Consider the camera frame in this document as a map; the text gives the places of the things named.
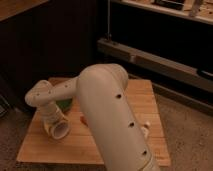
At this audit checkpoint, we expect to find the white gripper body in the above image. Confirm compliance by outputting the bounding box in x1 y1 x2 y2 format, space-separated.
39 102 66 125

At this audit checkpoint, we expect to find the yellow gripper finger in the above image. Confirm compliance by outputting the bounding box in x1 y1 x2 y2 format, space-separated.
44 122 52 135

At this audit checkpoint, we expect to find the white ceramic cup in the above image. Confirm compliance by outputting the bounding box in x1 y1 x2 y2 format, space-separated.
49 119 70 140

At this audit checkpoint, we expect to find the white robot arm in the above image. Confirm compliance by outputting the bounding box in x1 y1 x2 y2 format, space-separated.
25 64 160 171

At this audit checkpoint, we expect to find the green ceramic bowl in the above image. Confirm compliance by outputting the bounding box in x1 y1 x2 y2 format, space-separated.
56 99 73 113

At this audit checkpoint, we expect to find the orange carrot toy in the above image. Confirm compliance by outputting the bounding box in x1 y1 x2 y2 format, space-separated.
80 116 88 127

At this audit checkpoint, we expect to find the wooden table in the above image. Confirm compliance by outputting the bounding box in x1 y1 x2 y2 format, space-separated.
16 79 171 166

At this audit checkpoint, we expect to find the dark wooden cabinet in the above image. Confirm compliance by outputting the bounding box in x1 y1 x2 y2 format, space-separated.
0 0 107 112

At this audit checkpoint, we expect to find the white plastic bottle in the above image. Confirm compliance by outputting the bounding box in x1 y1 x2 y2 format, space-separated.
141 121 151 138

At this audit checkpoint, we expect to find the shelf with clutter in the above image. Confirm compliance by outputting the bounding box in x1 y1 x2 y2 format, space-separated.
112 0 213 26

